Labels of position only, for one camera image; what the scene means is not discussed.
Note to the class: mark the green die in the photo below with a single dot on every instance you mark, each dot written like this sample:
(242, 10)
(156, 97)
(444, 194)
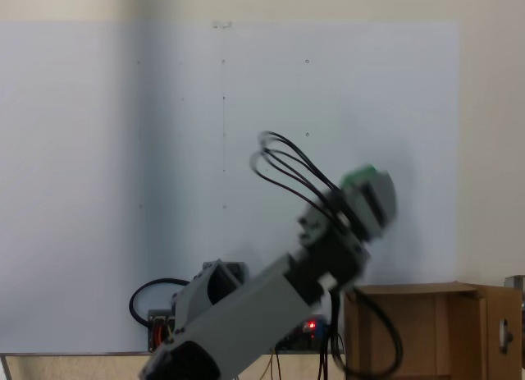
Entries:
(359, 175)

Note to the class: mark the brown cardboard box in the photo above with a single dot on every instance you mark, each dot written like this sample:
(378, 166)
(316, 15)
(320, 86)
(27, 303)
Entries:
(418, 335)

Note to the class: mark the grey base plate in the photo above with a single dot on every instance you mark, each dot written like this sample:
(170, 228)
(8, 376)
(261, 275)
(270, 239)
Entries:
(152, 314)

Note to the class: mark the blue board with red LED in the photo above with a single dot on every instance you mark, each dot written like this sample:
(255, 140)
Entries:
(313, 326)

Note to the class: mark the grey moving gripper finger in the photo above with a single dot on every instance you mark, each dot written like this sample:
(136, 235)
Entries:
(369, 211)

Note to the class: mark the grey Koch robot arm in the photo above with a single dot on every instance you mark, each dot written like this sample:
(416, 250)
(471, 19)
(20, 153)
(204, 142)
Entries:
(254, 306)

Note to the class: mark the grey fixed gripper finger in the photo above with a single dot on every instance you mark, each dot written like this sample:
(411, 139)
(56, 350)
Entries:
(389, 199)

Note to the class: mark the clear tape piece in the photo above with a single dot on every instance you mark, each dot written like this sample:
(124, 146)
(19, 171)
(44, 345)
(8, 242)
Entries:
(222, 24)

